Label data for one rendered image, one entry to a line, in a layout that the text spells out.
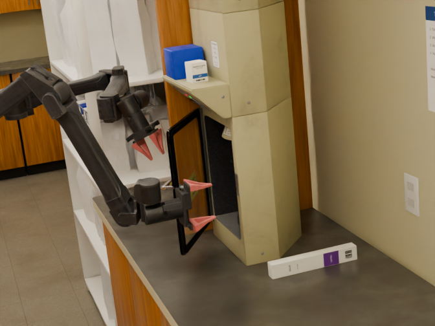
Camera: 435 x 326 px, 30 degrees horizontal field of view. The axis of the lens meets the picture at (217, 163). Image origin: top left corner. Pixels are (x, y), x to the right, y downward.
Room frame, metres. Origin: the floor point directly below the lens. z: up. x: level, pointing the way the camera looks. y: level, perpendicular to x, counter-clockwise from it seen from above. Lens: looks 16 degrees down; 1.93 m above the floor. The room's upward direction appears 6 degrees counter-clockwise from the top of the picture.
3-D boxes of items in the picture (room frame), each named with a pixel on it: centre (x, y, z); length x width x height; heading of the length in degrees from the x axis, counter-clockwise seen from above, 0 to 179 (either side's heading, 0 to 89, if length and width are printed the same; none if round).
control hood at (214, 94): (2.45, 0.05, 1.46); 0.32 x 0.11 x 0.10; 17
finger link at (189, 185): (2.18, 0.07, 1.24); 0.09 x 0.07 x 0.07; 107
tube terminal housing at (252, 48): (2.50, -0.13, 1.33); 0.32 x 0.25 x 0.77; 17
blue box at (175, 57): (2.52, 0.07, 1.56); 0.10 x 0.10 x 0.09; 17
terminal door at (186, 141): (2.46, 0.09, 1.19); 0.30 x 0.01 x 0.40; 162
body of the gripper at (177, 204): (2.16, 0.13, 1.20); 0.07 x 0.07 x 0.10; 17
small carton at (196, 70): (2.41, 0.03, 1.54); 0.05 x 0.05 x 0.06; 23
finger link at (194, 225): (2.18, 0.07, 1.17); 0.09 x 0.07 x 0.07; 107
